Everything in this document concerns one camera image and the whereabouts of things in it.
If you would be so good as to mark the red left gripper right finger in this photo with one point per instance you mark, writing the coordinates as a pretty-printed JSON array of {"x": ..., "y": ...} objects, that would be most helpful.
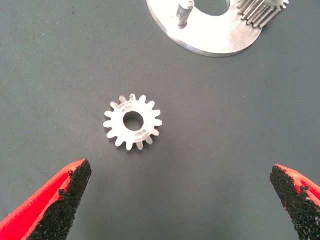
[{"x": 300, "y": 202}]

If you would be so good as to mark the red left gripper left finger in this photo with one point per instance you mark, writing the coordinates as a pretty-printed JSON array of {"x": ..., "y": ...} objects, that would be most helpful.
[{"x": 45, "y": 207}]

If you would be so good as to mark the steel planetary gear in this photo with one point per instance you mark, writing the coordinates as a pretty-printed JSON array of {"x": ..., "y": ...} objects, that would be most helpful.
[
  {"x": 257, "y": 11},
  {"x": 116, "y": 125}
]

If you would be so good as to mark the round metal carrier plate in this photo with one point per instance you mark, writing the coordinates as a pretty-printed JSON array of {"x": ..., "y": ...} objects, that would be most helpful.
[{"x": 207, "y": 37}]

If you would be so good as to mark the dark grey table cloth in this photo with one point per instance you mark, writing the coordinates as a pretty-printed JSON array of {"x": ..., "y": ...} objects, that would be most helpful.
[{"x": 75, "y": 62}]

